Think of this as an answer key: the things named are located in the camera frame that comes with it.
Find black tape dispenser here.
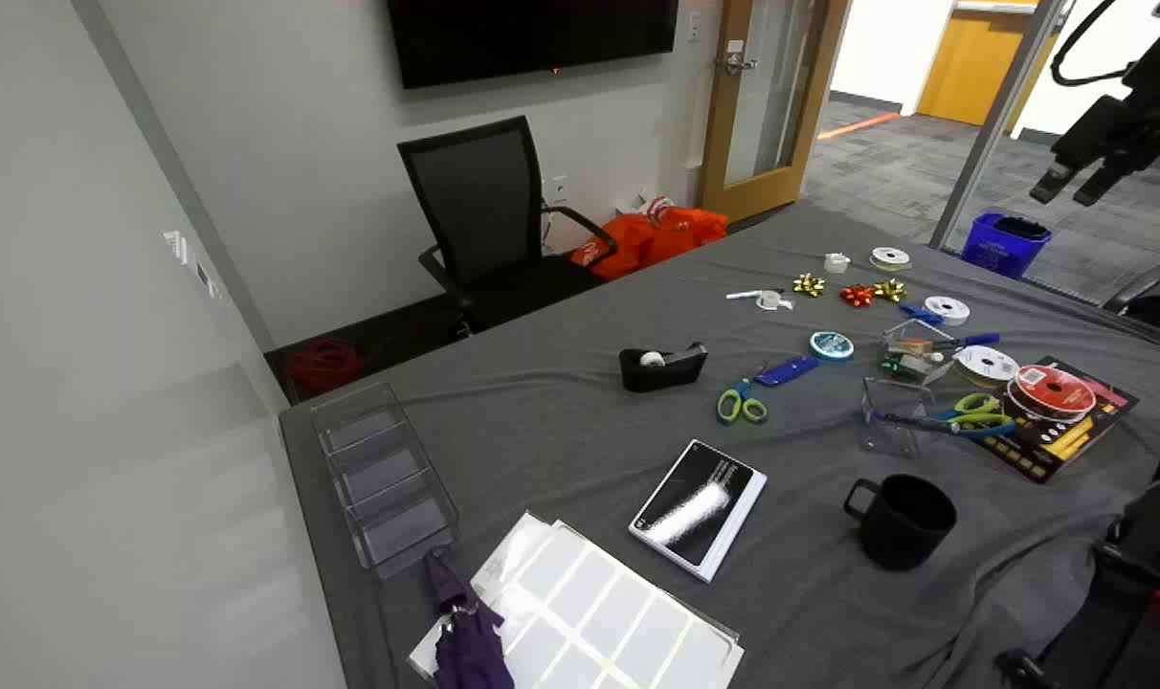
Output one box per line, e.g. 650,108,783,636
621,342,707,393

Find black wall television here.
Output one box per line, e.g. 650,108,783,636
385,0,677,87

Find large white tape roll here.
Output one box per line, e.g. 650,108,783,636
957,344,1020,381

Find wooden glass door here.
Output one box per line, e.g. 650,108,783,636
698,0,850,221

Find clear plastic organizer tray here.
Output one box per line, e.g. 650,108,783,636
312,393,453,577

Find white disc tape roll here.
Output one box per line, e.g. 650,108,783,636
871,244,913,273

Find black yellow booklet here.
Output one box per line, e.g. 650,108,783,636
979,357,1139,482

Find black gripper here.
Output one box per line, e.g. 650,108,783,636
1029,97,1160,207

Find transparent pen holder right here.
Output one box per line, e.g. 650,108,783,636
881,319,955,381

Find orange plastic bag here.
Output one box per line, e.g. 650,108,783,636
568,207,732,278

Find grey table cloth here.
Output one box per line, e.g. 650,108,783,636
282,207,1160,689

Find black equipment bottom right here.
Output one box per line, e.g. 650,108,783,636
996,464,1160,689

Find small white tape roll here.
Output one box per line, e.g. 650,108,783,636
825,251,850,275

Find white label sheets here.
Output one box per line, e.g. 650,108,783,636
407,510,748,689

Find black mug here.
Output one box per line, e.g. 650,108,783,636
843,476,957,569

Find yellow green gift bow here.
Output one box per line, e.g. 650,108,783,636
873,278,909,302

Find red object under chair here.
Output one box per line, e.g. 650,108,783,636
282,335,364,397

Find light blue tape roll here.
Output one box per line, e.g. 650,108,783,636
809,329,858,365

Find white blue tape roll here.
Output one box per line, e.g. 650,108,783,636
922,295,972,325

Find red cable spool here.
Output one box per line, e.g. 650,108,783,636
1007,365,1095,421

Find transparent pen holder front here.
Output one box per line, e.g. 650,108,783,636
861,376,932,458

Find green handled scissors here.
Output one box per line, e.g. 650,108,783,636
718,380,769,426

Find white crumpled plastic piece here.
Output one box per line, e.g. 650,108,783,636
723,291,793,314

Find black white tablet box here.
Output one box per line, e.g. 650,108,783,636
627,439,769,583

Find transparent pen holder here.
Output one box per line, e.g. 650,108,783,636
861,376,932,458
881,319,955,381

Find purple glove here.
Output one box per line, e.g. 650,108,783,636
427,547,515,689

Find black mesh office chair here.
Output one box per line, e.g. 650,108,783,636
397,115,618,332

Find blue pen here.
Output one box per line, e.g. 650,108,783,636
895,302,1005,344

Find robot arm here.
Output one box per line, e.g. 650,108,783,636
1029,0,1160,207

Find red gift bow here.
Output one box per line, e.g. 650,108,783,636
839,282,878,309

